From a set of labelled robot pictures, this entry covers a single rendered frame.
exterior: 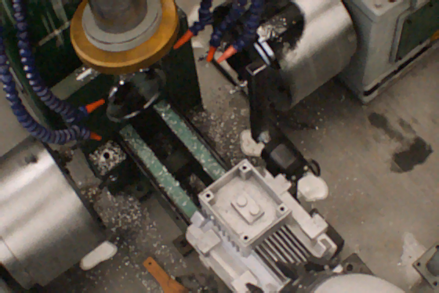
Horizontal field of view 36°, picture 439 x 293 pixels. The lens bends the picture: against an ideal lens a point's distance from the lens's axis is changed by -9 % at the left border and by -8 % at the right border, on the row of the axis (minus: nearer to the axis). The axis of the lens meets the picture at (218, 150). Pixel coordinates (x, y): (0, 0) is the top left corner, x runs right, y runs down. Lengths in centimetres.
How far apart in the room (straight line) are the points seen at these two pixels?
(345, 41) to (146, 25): 45
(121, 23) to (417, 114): 83
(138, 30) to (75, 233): 38
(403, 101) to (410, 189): 22
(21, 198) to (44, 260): 12
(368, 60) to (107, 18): 64
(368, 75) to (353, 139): 16
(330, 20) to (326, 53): 7
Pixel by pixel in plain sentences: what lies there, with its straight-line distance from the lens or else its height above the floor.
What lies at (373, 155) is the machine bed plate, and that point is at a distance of 162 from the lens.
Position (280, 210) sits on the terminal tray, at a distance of 119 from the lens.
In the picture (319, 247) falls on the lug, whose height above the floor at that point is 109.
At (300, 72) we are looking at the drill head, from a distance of 137.
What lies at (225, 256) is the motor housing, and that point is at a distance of 125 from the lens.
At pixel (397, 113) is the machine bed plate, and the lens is 168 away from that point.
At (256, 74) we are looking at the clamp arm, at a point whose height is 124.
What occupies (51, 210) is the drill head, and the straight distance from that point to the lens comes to 125.
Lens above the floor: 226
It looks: 64 degrees down
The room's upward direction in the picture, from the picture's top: 9 degrees counter-clockwise
